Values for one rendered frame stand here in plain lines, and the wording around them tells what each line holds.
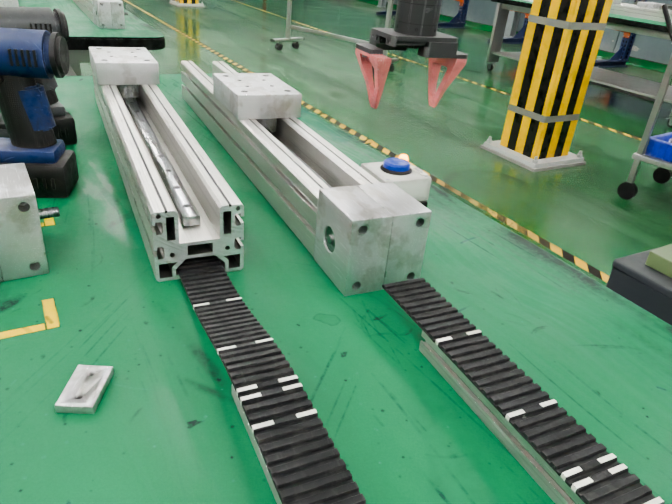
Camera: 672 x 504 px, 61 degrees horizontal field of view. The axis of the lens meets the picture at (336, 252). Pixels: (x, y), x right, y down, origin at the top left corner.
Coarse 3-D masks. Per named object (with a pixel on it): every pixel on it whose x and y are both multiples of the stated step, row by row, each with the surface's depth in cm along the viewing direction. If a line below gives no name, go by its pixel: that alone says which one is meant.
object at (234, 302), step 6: (222, 300) 59; (228, 300) 59; (234, 300) 59; (240, 300) 59; (198, 306) 57; (204, 306) 58; (210, 306) 58; (216, 306) 58; (222, 306) 58; (228, 306) 58; (234, 306) 58; (198, 312) 57
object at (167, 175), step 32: (96, 96) 120; (160, 96) 100; (128, 128) 83; (160, 128) 93; (128, 160) 74; (160, 160) 80; (192, 160) 74; (128, 192) 80; (160, 192) 64; (192, 192) 75; (224, 192) 65; (160, 224) 62; (192, 224) 66; (224, 224) 66; (160, 256) 63; (192, 256) 63; (224, 256) 65
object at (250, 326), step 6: (240, 324) 54; (246, 324) 54; (252, 324) 54; (258, 324) 54; (210, 330) 53; (216, 330) 53; (222, 330) 53; (228, 330) 53; (234, 330) 53; (240, 330) 53; (246, 330) 53; (252, 330) 53; (210, 336) 51; (216, 336) 52; (222, 336) 52
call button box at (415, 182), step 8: (368, 168) 84; (376, 168) 84; (384, 168) 84; (416, 168) 86; (376, 176) 82; (384, 176) 82; (392, 176) 82; (400, 176) 82; (408, 176) 83; (416, 176) 83; (424, 176) 83; (400, 184) 81; (408, 184) 82; (416, 184) 82; (424, 184) 83; (408, 192) 82; (416, 192) 83; (424, 192) 84; (424, 200) 85
